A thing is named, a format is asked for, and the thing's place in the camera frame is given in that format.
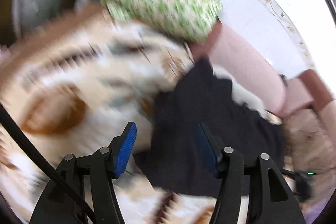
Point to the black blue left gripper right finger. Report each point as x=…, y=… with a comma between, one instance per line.
x=270, y=197

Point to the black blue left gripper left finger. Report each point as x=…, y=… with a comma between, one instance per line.
x=80, y=189

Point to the black coat with fur collar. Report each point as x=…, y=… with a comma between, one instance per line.
x=174, y=161

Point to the pink maroon cushion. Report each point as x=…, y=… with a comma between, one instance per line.
x=307, y=90

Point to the pink bolster pillow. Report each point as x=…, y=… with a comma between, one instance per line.
x=224, y=47

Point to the beige leaf pattern blanket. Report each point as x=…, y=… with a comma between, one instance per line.
x=74, y=84

